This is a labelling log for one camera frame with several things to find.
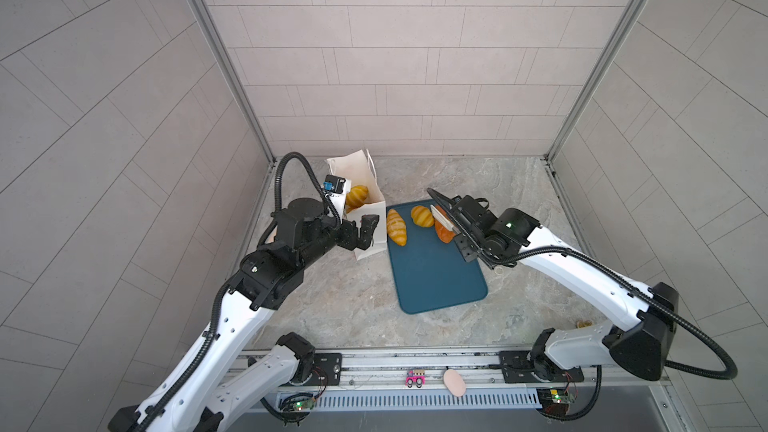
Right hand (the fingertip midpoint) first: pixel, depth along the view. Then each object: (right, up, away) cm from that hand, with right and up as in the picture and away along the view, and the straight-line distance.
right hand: (465, 244), depth 77 cm
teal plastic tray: (-8, -11, +10) cm, 17 cm away
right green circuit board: (+20, -33, -9) cm, 40 cm away
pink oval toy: (-4, -30, -8) cm, 32 cm away
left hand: (-24, +10, -13) cm, 29 cm away
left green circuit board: (-39, -32, -12) cm, 52 cm away
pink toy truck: (-13, -29, -9) cm, 33 cm away
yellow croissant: (-18, +2, +15) cm, 24 cm away
